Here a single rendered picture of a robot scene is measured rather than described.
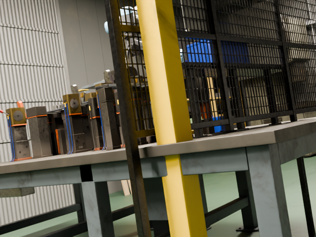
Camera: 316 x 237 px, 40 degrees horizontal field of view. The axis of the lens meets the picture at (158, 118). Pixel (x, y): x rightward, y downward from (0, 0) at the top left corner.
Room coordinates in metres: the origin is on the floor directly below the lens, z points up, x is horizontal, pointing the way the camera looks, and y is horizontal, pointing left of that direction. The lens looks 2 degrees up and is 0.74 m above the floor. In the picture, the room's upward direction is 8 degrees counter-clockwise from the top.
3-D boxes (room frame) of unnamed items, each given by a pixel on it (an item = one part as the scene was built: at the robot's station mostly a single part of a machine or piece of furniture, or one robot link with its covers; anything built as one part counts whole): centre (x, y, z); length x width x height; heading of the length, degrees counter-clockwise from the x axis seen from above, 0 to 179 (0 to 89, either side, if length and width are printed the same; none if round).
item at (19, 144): (3.00, 0.97, 0.88); 0.14 x 0.09 x 0.36; 136
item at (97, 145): (2.42, 0.34, 0.84); 0.10 x 0.05 x 0.29; 136
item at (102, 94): (2.04, 0.22, 0.84); 0.05 x 0.05 x 0.29; 46
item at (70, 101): (2.56, 0.50, 0.87); 0.12 x 0.07 x 0.35; 136
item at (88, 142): (2.80, 0.47, 0.84); 0.12 x 0.05 x 0.29; 136
